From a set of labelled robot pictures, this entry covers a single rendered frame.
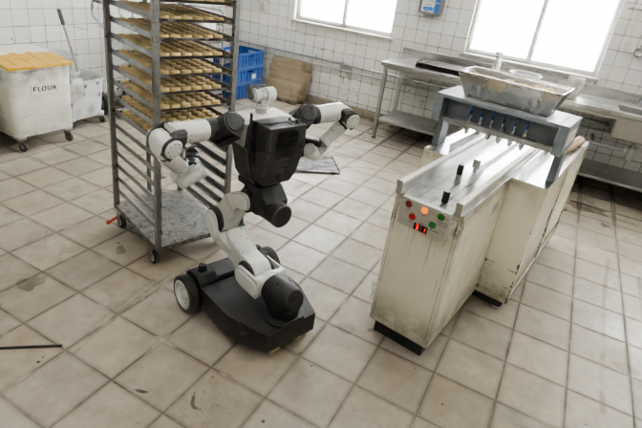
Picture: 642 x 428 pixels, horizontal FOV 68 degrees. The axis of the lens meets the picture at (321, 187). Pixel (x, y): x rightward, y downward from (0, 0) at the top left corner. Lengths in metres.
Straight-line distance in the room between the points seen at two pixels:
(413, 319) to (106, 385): 1.43
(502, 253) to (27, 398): 2.42
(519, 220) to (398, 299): 0.83
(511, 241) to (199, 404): 1.83
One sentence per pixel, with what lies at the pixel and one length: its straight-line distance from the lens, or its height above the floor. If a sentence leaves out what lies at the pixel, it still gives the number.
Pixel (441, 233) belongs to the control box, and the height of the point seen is 0.74.
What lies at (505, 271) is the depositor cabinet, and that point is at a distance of 3.00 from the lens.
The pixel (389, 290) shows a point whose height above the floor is 0.30.
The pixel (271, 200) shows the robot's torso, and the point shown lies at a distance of 2.20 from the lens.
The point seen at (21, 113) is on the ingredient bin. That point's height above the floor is 0.34.
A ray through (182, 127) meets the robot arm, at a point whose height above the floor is 1.12.
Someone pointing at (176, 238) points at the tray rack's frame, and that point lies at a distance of 3.03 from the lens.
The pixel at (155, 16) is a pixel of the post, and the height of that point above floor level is 1.42.
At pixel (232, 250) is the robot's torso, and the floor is 0.34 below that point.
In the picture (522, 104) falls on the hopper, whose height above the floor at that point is 1.21.
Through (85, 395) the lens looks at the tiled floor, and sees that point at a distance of 2.39.
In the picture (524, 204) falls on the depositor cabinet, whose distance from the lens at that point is 2.82.
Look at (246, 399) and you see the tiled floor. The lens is 2.30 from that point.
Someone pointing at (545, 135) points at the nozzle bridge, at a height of 1.09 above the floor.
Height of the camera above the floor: 1.74
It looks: 25 degrees down
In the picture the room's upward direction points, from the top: 8 degrees clockwise
